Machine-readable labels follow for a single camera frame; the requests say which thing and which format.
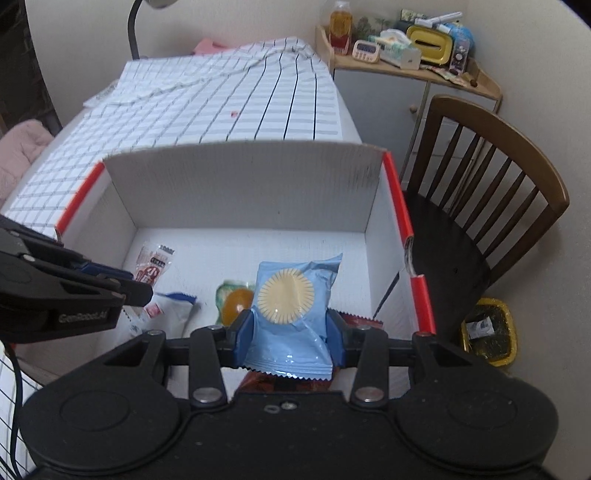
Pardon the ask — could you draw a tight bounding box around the yellow trash bin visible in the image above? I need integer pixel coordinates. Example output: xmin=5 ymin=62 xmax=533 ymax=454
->
xmin=461 ymin=297 xmax=518 ymax=368

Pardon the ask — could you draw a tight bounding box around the checkered tablecloth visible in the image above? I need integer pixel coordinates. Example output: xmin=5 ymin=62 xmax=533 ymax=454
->
xmin=0 ymin=36 xmax=364 ymax=480

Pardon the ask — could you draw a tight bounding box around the pink item behind table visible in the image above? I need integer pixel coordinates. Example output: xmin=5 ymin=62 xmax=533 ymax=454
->
xmin=192 ymin=38 xmax=229 ymax=56

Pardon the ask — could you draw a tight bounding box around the pink puffer jacket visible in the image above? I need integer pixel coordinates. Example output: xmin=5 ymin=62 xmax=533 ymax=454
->
xmin=0 ymin=120 xmax=54 ymax=205

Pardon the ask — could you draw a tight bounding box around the silver desk lamp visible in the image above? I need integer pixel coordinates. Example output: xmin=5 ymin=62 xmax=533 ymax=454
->
xmin=126 ymin=0 xmax=180 ymax=61

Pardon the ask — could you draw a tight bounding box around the orange liquid bottle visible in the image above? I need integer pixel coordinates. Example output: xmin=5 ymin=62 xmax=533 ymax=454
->
xmin=329 ymin=1 xmax=353 ymax=55

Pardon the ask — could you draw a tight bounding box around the white tissue pack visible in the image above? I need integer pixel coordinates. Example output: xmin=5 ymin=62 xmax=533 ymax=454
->
xmin=374 ymin=29 xmax=422 ymax=71

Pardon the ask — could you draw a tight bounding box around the light blue cookie packet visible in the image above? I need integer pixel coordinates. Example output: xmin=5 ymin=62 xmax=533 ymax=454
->
xmin=243 ymin=254 xmax=342 ymax=381

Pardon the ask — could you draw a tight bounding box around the pink digital timer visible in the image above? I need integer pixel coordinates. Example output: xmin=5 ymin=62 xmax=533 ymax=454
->
xmin=352 ymin=40 xmax=381 ymax=64

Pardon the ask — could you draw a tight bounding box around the grey side cabinet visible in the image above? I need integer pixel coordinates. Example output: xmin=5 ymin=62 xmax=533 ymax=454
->
xmin=315 ymin=25 xmax=503 ymax=176

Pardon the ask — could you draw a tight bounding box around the white blue snack packet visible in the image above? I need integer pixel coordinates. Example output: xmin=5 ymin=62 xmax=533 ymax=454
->
xmin=117 ymin=292 xmax=197 ymax=342

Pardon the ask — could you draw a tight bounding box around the wooden chair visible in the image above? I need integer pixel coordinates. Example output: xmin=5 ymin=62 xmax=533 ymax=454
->
xmin=404 ymin=95 xmax=570 ymax=344

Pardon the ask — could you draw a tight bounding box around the red cardboard box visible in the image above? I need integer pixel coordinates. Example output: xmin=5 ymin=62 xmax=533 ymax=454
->
xmin=18 ymin=140 xmax=438 ymax=398

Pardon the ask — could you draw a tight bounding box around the orange jelly cup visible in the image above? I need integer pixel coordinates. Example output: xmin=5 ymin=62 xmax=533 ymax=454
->
xmin=215 ymin=280 xmax=254 ymax=326

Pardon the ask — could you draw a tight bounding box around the red white snack packet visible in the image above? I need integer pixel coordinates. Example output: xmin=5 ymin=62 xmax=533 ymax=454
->
xmin=134 ymin=244 xmax=175 ymax=286

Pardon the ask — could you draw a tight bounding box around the paper at table corner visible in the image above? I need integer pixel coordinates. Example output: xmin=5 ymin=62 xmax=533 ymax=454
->
xmin=83 ymin=80 xmax=119 ymax=109

